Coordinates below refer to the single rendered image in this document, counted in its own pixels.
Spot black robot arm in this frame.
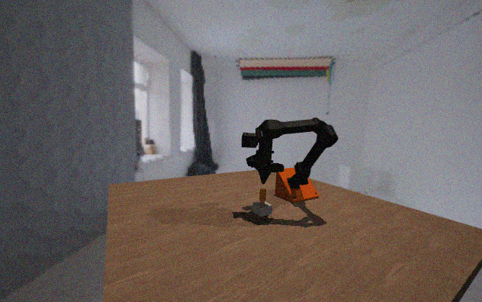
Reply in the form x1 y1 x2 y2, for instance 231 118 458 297
242 117 338 188

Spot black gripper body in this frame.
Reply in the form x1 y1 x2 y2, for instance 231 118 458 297
256 148 284 172

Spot brown cylinder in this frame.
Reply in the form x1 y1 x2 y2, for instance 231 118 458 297
259 188 266 201

